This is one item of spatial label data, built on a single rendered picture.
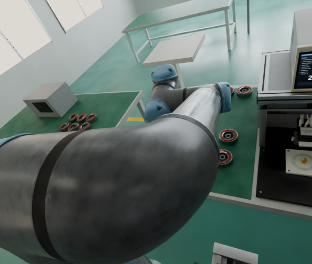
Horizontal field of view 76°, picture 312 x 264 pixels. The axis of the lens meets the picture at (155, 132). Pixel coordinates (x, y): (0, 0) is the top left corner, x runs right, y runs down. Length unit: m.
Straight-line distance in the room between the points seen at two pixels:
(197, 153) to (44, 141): 0.13
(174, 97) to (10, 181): 0.41
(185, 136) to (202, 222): 1.75
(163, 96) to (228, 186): 0.76
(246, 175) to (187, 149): 1.05
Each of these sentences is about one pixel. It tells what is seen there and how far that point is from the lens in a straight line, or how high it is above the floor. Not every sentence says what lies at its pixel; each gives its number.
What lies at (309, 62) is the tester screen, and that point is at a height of 1.25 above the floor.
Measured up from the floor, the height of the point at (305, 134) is 0.92.
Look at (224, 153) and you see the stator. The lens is 1.27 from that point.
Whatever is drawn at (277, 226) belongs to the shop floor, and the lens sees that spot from 1.91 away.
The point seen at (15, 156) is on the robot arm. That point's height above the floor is 1.68.
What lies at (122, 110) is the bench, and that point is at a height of 0.75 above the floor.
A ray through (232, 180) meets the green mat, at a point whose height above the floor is 0.75.
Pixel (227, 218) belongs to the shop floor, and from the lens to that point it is 1.91.
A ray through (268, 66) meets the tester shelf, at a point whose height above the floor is 1.12.
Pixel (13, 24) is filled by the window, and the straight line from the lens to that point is 5.10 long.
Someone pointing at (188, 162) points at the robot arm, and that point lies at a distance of 0.16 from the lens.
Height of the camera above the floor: 1.76
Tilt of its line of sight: 40 degrees down
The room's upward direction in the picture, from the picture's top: 24 degrees counter-clockwise
